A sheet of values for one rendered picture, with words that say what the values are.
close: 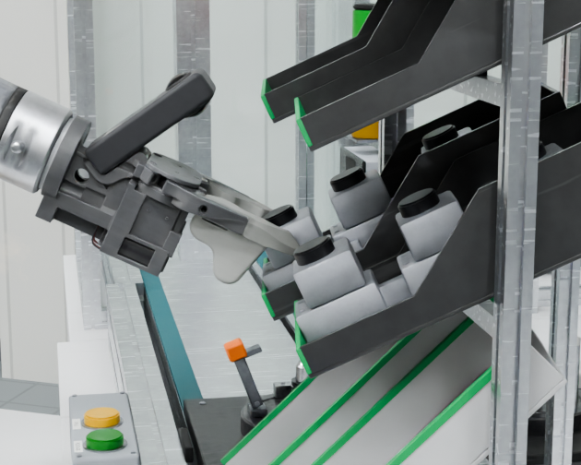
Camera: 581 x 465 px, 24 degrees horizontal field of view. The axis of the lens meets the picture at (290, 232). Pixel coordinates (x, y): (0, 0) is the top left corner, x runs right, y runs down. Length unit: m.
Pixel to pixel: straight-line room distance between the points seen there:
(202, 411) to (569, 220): 0.70
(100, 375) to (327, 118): 1.17
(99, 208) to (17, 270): 3.61
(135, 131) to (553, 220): 0.35
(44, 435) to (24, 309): 2.95
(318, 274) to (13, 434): 0.91
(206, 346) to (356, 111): 1.09
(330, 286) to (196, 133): 1.49
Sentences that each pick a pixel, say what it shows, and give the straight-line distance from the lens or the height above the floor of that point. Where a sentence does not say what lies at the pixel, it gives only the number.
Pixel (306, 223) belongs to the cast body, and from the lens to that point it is 1.08.
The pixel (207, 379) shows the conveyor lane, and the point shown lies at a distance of 1.81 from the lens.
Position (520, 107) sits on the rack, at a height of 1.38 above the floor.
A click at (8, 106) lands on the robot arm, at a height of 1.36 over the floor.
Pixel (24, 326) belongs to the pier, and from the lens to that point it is 4.75.
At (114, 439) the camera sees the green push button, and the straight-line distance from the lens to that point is 1.45.
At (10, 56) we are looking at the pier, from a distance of 4.59.
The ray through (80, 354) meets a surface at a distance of 2.13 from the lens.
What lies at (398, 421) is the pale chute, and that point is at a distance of 1.09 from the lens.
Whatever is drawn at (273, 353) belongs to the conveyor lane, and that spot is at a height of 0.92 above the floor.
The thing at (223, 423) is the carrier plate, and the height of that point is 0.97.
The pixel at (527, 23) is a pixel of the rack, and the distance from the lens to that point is 0.88.
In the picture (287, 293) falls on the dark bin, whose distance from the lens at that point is 1.08.
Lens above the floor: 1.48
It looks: 12 degrees down
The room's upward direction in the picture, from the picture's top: straight up
